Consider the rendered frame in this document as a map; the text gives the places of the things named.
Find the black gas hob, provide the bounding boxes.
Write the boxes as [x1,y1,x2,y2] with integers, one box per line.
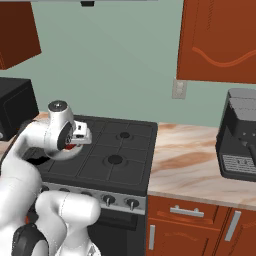
[33,114,159,216]

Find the red-brown wall cupboard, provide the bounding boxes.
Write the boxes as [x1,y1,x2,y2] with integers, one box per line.
[0,0,43,71]

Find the grey wall socket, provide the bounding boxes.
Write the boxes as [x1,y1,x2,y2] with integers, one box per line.
[171,77,188,100]

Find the black oven door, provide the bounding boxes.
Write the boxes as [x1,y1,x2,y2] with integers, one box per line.
[87,209,147,256]

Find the dark oven door handle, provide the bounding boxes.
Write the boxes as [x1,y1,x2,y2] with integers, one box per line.
[98,211,140,232]

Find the red-brown drawer front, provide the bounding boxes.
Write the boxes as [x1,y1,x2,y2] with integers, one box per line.
[147,195,220,232]

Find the black coffee machine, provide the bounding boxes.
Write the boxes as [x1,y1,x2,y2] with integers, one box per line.
[215,87,256,183]

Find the red-brown wall cupboard door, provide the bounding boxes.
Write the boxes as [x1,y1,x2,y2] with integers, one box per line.
[176,0,256,85]

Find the grey pan with dark handle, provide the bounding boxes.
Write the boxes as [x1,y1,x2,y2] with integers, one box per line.
[25,143,82,167]

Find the grey extractor hood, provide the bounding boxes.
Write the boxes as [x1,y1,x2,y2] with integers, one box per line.
[31,0,160,8]

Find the black microwave oven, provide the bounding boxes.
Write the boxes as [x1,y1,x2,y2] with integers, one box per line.
[0,76,40,142]

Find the silver drawer handle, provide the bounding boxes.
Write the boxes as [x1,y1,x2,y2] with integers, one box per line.
[169,205,205,219]

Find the silver cupboard handle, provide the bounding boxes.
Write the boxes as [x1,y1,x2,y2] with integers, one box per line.
[148,224,157,251]
[223,210,242,242]

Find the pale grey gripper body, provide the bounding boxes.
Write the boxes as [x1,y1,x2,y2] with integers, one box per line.
[70,128,93,147]

